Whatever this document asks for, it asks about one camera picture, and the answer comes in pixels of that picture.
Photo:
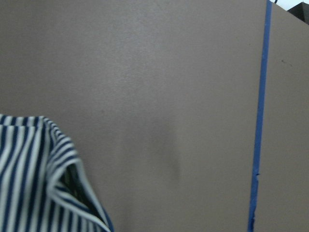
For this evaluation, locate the blue white striped polo shirt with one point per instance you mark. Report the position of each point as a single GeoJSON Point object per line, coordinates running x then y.
{"type": "Point", "coordinates": [43, 186]}

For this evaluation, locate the blue tape strip lengthwise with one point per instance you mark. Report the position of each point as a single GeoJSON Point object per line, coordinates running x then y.
{"type": "Point", "coordinates": [259, 119]}

